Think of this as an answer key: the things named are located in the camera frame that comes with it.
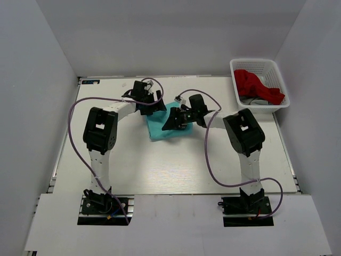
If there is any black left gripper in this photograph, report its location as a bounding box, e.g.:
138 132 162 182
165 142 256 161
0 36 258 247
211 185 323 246
140 90 166 115

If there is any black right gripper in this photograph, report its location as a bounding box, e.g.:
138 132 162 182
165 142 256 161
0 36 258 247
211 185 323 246
163 107 198 131

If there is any teal t shirt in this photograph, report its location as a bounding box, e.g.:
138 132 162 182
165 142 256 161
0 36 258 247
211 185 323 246
145 101 193 141

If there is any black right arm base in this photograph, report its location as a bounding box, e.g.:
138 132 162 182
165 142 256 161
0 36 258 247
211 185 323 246
217 189 274 227

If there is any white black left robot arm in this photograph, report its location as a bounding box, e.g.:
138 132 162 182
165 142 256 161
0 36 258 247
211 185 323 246
83 78 166 213

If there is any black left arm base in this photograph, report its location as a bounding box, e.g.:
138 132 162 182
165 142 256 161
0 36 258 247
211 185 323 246
77 189 134 226

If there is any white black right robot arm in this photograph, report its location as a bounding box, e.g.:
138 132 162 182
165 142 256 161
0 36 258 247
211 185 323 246
162 94 265 213

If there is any dark label sticker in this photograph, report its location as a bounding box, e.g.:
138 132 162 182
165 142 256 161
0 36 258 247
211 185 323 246
82 79 100 85

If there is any grey t shirt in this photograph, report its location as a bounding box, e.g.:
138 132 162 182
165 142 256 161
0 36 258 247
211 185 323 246
239 97 272 106

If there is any red t shirt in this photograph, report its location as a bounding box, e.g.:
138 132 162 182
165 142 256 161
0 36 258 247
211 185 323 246
233 69 285 105

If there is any white plastic basket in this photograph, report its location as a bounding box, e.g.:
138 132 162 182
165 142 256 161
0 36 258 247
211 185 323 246
230 58 290 114

